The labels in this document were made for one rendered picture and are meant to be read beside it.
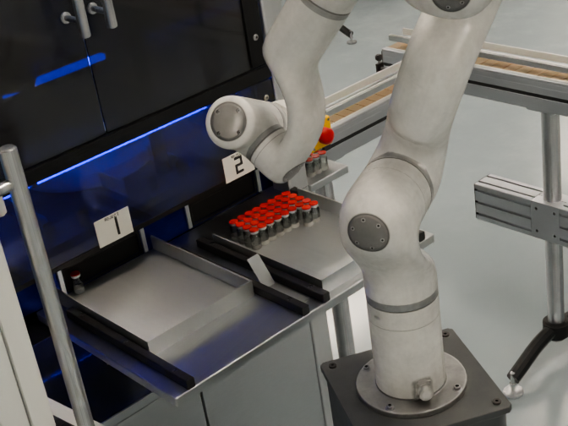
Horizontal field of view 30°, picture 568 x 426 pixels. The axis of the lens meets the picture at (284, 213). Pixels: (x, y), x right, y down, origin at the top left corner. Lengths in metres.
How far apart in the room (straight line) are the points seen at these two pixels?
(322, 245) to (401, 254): 0.68
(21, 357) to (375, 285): 0.56
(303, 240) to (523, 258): 1.70
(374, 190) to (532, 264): 2.31
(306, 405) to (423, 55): 1.44
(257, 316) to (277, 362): 0.59
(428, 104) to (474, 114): 3.56
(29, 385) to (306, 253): 0.88
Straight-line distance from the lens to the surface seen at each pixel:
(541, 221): 3.10
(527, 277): 3.77
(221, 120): 1.65
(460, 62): 1.52
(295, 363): 2.69
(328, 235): 2.30
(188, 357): 1.99
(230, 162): 2.34
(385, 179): 1.60
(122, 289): 2.24
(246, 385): 2.59
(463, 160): 4.64
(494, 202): 3.18
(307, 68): 1.60
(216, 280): 2.20
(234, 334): 2.02
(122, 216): 2.20
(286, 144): 1.62
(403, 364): 1.77
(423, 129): 1.56
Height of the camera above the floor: 1.98
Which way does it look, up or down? 27 degrees down
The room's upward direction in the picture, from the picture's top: 9 degrees counter-clockwise
